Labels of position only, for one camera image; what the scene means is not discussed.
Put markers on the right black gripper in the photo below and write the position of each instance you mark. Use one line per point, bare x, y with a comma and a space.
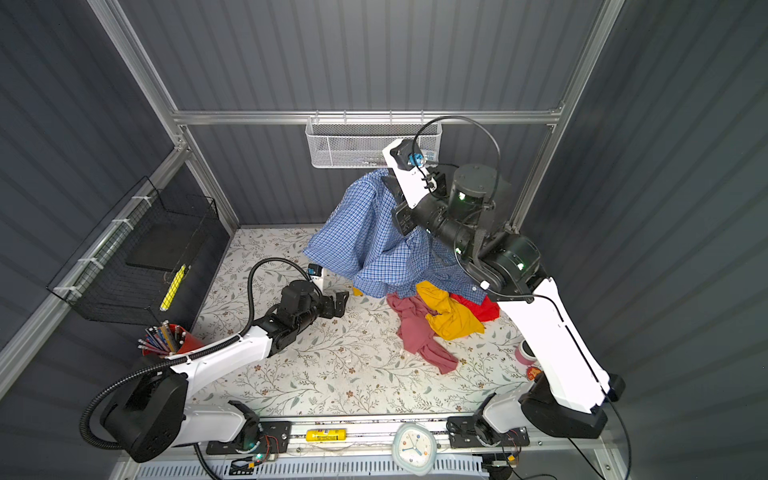
400, 214

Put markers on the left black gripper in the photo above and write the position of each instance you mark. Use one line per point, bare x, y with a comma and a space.
339, 303

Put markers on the blue checkered shirt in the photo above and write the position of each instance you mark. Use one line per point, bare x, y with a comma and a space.
360, 243

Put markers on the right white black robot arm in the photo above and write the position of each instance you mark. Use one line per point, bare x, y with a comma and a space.
467, 211

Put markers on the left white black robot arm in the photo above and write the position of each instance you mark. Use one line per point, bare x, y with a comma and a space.
152, 409

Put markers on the dusty pink cloth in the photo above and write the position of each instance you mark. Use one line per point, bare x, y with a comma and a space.
417, 335

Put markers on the yellow cloth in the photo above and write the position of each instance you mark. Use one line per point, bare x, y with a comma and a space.
449, 319

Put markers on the red cloth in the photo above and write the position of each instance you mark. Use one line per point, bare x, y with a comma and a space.
486, 311

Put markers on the floral table mat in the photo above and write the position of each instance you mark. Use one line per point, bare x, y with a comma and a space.
355, 365

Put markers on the yellow spirit level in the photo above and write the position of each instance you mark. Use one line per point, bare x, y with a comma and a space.
326, 435

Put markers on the red pencil cup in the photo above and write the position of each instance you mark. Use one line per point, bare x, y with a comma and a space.
168, 340

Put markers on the white ventilation grille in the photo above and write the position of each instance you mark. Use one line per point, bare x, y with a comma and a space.
446, 466

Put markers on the pink tape roll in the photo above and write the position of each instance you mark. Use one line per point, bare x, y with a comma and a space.
524, 354

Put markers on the white analog clock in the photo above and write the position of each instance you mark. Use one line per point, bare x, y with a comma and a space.
414, 449

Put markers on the small orange round item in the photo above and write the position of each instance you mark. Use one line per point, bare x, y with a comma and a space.
532, 373

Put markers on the white wire mesh basket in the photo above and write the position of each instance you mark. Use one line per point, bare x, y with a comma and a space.
354, 144

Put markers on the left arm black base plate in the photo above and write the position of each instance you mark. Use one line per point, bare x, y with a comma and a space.
270, 437

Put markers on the black wire basket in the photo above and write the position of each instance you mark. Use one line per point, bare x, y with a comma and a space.
123, 277

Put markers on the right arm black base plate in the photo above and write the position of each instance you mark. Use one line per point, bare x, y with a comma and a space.
470, 432

